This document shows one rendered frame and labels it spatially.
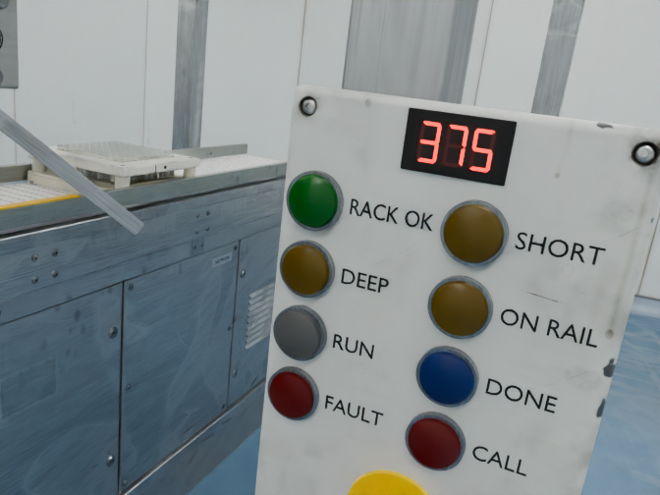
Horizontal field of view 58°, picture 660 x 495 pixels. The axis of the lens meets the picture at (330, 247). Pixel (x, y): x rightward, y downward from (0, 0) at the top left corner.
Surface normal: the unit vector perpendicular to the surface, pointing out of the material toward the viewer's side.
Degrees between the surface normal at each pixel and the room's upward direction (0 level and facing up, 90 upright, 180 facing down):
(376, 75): 90
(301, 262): 87
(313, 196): 87
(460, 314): 92
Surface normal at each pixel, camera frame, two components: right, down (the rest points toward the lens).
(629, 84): -0.29, 0.22
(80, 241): 0.91, 0.21
